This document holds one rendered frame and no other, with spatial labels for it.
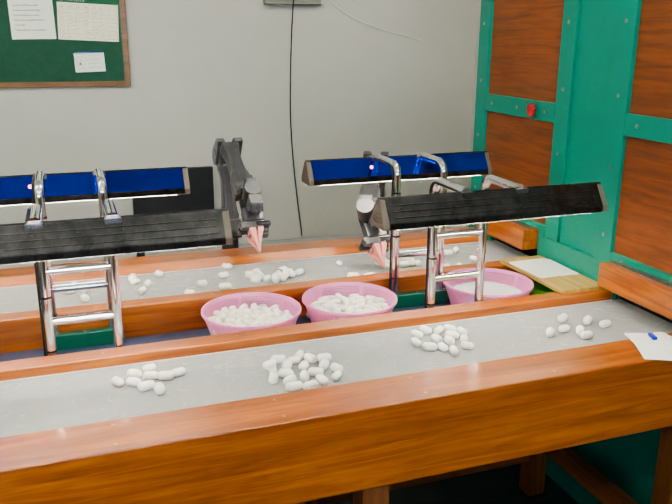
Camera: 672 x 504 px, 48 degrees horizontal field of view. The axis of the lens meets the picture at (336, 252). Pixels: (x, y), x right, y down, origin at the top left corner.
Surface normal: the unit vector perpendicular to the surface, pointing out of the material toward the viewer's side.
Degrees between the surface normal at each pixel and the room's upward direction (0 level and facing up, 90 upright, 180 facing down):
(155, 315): 90
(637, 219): 90
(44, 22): 90
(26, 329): 90
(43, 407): 0
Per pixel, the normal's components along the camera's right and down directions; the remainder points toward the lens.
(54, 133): 0.30, 0.27
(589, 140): -0.94, 0.09
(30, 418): 0.00, -0.96
